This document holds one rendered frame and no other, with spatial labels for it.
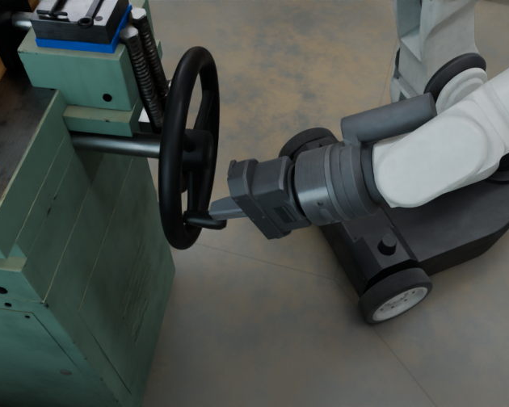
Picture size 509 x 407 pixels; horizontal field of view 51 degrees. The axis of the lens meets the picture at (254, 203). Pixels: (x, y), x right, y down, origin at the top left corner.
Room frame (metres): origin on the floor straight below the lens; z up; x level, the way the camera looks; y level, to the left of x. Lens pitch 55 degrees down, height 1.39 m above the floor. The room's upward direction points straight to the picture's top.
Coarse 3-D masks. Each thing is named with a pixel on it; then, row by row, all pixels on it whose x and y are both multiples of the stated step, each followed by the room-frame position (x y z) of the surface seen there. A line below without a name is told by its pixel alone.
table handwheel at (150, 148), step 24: (192, 48) 0.57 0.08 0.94; (192, 72) 0.52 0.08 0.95; (216, 72) 0.63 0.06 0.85; (168, 96) 0.48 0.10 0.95; (216, 96) 0.63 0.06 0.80; (168, 120) 0.44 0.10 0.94; (216, 120) 0.62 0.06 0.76; (96, 144) 0.51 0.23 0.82; (120, 144) 0.51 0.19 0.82; (144, 144) 0.51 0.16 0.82; (168, 144) 0.42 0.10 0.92; (192, 144) 0.48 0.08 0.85; (216, 144) 0.60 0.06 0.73; (168, 168) 0.40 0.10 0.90; (192, 168) 0.48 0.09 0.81; (168, 192) 0.38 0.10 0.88; (192, 192) 0.47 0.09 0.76; (168, 216) 0.37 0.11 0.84; (168, 240) 0.37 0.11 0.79; (192, 240) 0.40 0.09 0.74
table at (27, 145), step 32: (0, 96) 0.53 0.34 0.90; (32, 96) 0.53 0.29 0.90; (0, 128) 0.47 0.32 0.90; (32, 128) 0.47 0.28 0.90; (64, 128) 0.51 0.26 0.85; (96, 128) 0.51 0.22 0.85; (128, 128) 0.51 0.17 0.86; (0, 160) 0.42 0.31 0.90; (32, 160) 0.43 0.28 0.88; (0, 192) 0.37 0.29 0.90; (32, 192) 0.40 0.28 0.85; (0, 224) 0.33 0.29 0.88; (0, 256) 0.31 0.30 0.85
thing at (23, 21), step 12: (0, 0) 0.60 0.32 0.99; (12, 0) 0.63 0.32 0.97; (24, 0) 0.65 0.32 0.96; (0, 12) 0.59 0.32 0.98; (12, 12) 0.62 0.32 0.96; (24, 12) 0.62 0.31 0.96; (0, 24) 0.58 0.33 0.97; (12, 24) 0.61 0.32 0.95; (24, 24) 0.60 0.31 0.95; (0, 36) 0.58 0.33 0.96; (12, 36) 0.60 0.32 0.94; (24, 36) 0.62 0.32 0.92; (0, 48) 0.58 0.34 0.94; (12, 48) 0.59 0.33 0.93; (12, 60) 0.58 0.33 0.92
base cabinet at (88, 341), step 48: (96, 192) 0.53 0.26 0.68; (144, 192) 0.69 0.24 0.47; (96, 240) 0.48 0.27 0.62; (144, 240) 0.63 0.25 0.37; (48, 288) 0.34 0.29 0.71; (96, 288) 0.42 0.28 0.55; (144, 288) 0.56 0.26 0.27; (0, 336) 0.33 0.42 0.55; (48, 336) 0.32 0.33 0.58; (96, 336) 0.36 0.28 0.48; (144, 336) 0.49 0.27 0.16; (0, 384) 0.35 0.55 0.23; (48, 384) 0.33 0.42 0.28; (96, 384) 0.32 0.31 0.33; (144, 384) 0.41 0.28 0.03
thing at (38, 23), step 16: (48, 0) 0.59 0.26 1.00; (64, 0) 0.59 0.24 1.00; (80, 0) 0.59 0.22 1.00; (112, 0) 0.59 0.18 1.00; (32, 16) 0.56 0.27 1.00; (48, 16) 0.56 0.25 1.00; (64, 16) 0.56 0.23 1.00; (80, 16) 0.56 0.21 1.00; (96, 16) 0.56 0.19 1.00; (112, 16) 0.57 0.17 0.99; (48, 32) 0.55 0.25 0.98; (64, 32) 0.55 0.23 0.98; (80, 32) 0.54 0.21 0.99; (96, 32) 0.54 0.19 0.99; (112, 32) 0.55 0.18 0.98; (64, 48) 0.55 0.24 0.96; (80, 48) 0.54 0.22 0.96; (96, 48) 0.54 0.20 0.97; (112, 48) 0.54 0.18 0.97
